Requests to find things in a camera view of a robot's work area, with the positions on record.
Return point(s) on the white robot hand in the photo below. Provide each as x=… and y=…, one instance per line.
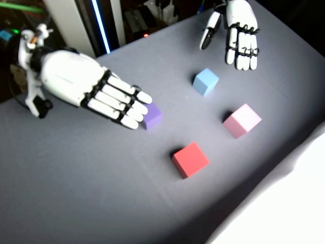
x=240, y=15
x=68, y=73

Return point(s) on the small blue foam cube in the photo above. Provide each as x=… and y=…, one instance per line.
x=205, y=80

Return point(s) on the small purple foam cube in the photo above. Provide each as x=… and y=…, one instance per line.
x=153, y=115

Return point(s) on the pink cube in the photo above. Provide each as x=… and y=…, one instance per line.
x=241, y=120

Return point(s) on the red cube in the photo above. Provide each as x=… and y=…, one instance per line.
x=190, y=158

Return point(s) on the blue light strip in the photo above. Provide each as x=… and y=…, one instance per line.
x=101, y=28

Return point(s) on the white plastic box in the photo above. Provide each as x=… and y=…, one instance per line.
x=165, y=10

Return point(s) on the black box with red light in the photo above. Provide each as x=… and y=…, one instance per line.
x=138, y=25

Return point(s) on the white glossy panel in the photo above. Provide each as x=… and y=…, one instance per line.
x=279, y=198

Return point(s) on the white cabinet post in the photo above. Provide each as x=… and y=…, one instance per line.
x=68, y=25

